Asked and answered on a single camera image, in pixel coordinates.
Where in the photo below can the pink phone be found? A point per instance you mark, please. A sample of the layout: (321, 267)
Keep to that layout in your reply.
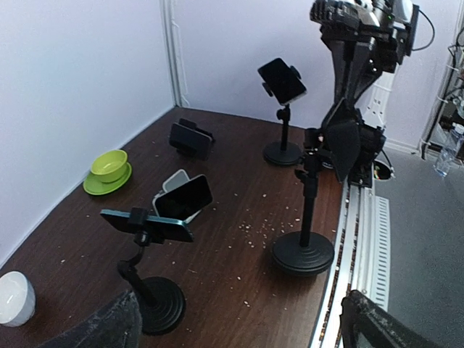
(207, 144)

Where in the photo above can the teal phone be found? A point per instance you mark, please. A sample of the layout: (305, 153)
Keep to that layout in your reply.
(139, 220)

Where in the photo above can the black wedge phone stand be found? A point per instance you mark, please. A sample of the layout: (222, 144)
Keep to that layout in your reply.
(186, 137)

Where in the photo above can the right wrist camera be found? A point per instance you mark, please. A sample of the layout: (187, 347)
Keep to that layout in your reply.
(335, 13)

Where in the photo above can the green bowl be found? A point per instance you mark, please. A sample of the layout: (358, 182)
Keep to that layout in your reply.
(110, 166)

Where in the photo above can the white folding phone stand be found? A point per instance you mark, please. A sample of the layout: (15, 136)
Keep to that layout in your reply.
(175, 180)

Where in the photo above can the white phone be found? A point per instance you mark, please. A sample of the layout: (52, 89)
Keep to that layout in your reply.
(184, 202)

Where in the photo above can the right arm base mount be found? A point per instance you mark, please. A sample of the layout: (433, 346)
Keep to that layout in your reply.
(372, 164)

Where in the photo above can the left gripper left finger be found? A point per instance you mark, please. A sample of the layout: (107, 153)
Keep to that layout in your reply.
(117, 324)

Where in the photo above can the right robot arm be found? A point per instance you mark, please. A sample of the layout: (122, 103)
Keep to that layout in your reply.
(370, 105)

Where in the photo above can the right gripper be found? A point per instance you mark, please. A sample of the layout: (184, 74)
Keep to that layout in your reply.
(354, 47)

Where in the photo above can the right aluminium frame post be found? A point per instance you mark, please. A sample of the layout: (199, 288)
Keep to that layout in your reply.
(172, 32)

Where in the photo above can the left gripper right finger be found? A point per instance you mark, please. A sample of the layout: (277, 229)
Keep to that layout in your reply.
(364, 324)

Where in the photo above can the black phone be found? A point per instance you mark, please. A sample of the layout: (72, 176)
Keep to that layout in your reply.
(340, 128)
(282, 81)

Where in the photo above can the white bowl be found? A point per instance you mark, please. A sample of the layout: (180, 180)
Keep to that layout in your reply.
(18, 299)

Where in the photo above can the green plate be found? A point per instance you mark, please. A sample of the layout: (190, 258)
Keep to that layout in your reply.
(95, 187)

